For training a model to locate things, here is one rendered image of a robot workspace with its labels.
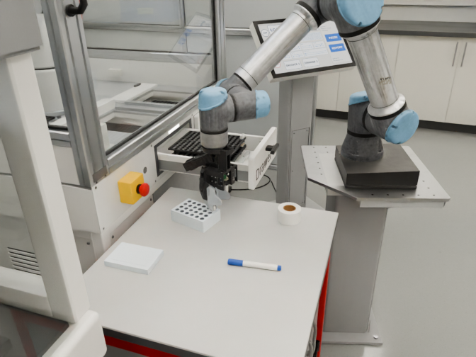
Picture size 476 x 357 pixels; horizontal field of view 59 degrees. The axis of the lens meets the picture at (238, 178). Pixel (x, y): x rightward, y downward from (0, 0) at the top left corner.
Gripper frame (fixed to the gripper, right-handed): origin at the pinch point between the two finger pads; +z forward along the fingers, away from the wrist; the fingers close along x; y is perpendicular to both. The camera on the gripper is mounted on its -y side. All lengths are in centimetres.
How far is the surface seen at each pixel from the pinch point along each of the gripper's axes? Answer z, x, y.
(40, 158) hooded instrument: -40, -56, 14
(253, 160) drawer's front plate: -11.0, 13.6, 6.3
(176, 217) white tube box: 3.2, -7.0, -8.3
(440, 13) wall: -17, 392, -14
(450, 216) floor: 81, 177, 51
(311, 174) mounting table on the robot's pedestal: 5.2, 43.9, 12.1
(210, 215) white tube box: 1.4, -3.1, 1.9
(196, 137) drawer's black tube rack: -8.5, 24.2, -24.8
